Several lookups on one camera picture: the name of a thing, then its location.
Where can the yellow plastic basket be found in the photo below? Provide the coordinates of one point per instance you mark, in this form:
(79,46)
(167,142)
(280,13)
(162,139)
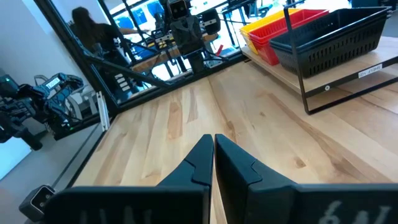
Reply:
(264,21)
(250,43)

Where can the black plastic basket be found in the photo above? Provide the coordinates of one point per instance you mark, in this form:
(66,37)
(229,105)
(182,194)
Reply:
(326,25)
(335,59)

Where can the blue black background robot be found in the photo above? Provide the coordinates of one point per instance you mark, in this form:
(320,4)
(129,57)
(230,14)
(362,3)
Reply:
(46,96)

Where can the small red object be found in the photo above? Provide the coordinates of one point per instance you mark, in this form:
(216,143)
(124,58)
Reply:
(219,49)

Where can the small grey camera box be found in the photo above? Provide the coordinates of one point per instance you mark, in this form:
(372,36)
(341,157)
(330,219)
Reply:
(37,202)

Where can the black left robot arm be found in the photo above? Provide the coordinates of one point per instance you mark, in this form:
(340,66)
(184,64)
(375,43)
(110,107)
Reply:
(211,21)

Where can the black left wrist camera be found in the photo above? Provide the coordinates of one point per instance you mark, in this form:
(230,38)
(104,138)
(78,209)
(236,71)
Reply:
(178,8)

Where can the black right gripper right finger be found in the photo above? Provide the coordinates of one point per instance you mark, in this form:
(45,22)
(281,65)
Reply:
(242,186)

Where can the red plastic basket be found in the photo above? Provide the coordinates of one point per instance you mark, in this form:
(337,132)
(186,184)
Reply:
(270,56)
(280,26)

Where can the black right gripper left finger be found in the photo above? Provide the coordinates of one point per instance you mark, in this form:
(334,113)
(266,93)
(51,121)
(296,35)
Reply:
(196,168)

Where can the black metal wooden shelf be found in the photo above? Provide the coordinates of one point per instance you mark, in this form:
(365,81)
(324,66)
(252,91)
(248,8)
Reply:
(326,81)

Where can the person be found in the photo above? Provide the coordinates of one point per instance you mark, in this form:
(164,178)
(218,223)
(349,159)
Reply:
(96,34)

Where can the silver aluminium profile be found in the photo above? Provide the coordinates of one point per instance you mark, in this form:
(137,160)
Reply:
(103,110)

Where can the black metal rig frame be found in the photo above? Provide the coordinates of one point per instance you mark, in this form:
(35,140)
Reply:
(186,81)

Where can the wooden background table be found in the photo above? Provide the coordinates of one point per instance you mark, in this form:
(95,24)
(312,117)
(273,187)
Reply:
(149,60)

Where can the white shelf label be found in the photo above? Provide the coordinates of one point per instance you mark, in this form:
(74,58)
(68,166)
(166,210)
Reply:
(370,70)

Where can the blue chair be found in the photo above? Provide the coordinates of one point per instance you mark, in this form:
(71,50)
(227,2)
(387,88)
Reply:
(155,7)
(126,22)

